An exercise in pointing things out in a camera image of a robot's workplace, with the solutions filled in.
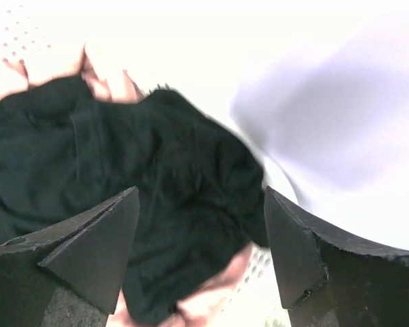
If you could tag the white perforated plastic basket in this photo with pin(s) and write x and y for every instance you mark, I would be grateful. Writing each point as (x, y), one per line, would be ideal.
(255, 302)

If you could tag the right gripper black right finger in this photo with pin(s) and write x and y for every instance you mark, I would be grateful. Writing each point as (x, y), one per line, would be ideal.
(329, 277)

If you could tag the black t shirt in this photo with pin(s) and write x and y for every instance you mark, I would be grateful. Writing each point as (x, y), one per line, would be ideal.
(63, 151)

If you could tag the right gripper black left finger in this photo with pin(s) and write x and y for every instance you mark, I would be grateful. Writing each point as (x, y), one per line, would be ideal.
(70, 273)

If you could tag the pink t shirt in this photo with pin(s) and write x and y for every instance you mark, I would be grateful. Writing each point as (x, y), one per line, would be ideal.
(107, 80)

